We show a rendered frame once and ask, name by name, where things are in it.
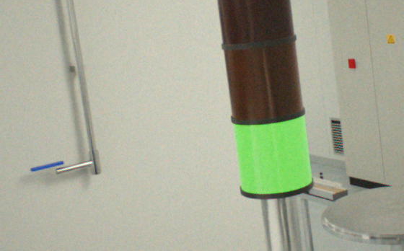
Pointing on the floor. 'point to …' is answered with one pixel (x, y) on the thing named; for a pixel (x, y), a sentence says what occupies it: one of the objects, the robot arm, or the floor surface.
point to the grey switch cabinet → (370, 84)
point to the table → (369, 217)
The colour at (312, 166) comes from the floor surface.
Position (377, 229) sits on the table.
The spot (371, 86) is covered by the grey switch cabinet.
